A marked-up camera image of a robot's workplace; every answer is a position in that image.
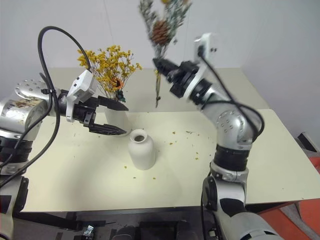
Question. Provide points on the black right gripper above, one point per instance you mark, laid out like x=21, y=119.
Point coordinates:
x=181, y=75

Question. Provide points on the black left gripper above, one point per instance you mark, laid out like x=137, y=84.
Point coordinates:
x=83, y=112

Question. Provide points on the pine cone dried flower bouquet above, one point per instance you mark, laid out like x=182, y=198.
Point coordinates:
x=160, y=32

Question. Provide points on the yellow dried flower bouquet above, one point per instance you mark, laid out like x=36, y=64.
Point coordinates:
x=110, y=67

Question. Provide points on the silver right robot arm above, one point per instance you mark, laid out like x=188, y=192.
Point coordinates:
x=232, y=125

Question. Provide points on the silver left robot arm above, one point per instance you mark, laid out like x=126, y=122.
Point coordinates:
x=22, y=110

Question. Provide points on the white ceramic vase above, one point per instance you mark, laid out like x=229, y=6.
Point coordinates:
x=142, y=155
x=115, y=117

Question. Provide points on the small silver metal clamp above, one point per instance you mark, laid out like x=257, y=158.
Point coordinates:
x=89, y=230

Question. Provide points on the black box with white edge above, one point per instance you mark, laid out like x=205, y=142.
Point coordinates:
x=308, y=141

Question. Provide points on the orange red seat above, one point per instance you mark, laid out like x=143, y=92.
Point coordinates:
x=307, y=217

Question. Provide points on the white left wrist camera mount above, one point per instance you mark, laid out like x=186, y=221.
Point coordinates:
x=83, y=85

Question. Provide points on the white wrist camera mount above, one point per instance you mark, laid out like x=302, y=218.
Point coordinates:
x=83, y=85
x=206, y=45

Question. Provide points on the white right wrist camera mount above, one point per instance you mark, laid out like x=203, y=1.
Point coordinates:
x=206, y=45

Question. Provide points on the black frame under table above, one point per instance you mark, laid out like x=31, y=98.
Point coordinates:
x=140, y=225

